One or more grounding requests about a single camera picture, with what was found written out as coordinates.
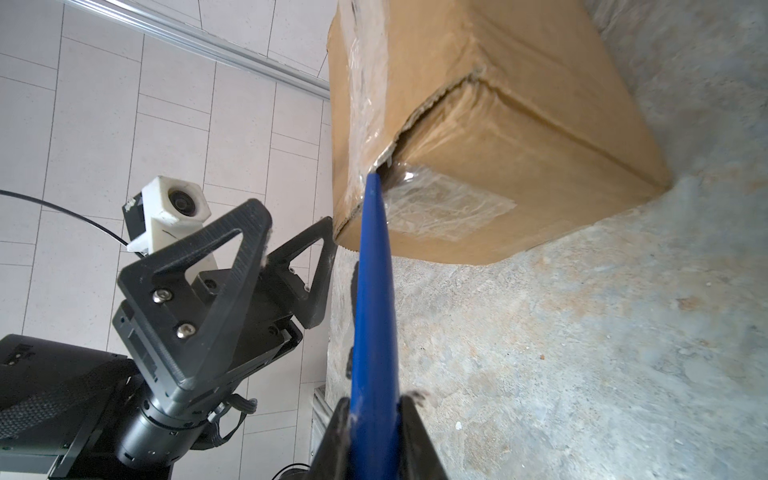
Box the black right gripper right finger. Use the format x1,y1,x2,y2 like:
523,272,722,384
399,396,448,480

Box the aluminium left corner post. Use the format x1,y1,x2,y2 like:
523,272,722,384
65,0,330,100

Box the blue utility knife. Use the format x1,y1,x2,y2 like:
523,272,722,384
350,173,400,479

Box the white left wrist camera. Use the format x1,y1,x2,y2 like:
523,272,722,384
122,176,211,255

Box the brown cardboard express box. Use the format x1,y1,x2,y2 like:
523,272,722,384
327,1,671,265

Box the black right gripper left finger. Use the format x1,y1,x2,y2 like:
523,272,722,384
305,397,353,480

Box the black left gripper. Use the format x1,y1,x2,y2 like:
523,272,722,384
110,197,338,415

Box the thin black left camera cable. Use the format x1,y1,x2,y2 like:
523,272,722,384
0,188,130,247

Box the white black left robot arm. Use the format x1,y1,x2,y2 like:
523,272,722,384
1,199,337,479

